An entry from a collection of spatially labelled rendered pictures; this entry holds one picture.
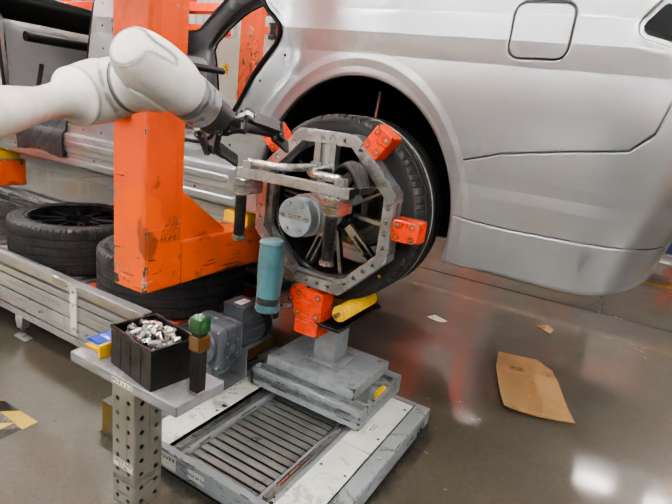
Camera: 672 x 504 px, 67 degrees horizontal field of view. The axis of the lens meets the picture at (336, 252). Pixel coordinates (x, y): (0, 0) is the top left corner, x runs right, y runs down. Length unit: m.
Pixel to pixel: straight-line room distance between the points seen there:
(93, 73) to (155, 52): 0.14
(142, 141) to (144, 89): 0.79
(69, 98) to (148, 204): 0.81
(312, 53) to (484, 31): 0.61
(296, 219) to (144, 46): 0.84
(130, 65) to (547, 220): 1.20
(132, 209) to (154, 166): 0.16
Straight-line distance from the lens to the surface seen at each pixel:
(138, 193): 1.76
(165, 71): 0.93
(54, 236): 2.72
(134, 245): 1.81
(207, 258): 1.99
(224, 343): 1.88
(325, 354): 2.04
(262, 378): 2.10
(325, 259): 1.47
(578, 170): 1.60
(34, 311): 2.62
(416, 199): 1.65
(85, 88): 1.00
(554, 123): 1.61
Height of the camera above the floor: 1.19
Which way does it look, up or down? 16 degrees down
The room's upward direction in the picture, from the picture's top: 7 degrees clockwise
